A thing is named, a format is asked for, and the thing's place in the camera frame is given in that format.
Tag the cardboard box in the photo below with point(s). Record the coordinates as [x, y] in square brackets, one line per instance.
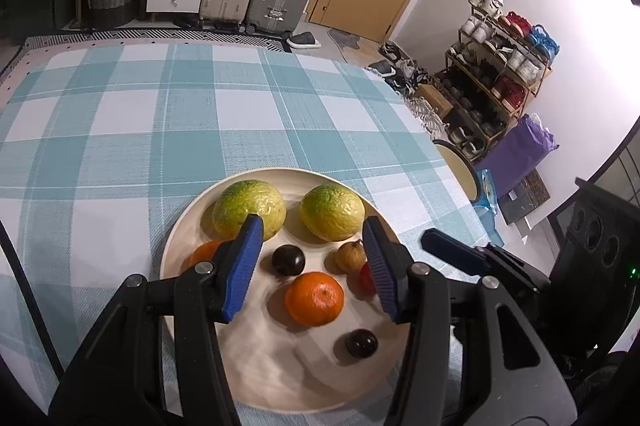
[434, 100]

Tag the dark purple plum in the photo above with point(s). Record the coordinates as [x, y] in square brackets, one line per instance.
[288, 260]
[361, 343]

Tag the round cream stool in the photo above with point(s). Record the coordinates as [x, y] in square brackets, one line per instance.
[457, 171]

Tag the pile of shoes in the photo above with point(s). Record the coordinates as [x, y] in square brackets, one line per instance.
[400, 71]

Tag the yellow brown small fruit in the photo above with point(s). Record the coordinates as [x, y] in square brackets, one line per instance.
[350, 256]

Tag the cream round plate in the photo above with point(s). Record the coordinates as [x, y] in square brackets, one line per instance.
[290, 366]

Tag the patterned floor rug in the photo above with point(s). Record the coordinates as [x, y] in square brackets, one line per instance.
[150, 37]

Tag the grey floor mat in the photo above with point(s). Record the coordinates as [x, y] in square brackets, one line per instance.
[345, 40]

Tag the small red tomato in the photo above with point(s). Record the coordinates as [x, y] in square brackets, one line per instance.
[367, 278]

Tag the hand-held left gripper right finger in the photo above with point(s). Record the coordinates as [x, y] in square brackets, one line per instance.
[382, 271]

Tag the light blue plastic bag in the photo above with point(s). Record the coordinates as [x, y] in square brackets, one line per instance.
[487, 196]

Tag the orange mandarin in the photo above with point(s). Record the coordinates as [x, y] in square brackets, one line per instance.
[315, 298]
[202, 253]

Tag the green yellow citrus fruit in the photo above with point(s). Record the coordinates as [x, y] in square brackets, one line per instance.
[332, 212]
[240, 206]

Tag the wooden shoe rack with shoes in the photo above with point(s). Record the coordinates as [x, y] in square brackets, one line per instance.
[500, 71]

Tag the teal white checked tablecloth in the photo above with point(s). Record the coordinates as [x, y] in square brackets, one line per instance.
[150, 131]

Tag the purple plastic bag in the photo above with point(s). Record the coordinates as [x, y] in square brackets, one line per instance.
[520, 148]

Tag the small dark patterned mat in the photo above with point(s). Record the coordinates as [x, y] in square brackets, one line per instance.
[525, 198]

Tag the dark slipper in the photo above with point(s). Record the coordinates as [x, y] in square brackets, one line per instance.
[302, 41]

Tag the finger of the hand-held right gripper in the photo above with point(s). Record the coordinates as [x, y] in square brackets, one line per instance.
[452, 251]

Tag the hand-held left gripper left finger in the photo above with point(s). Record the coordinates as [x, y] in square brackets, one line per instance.
[245, 266]

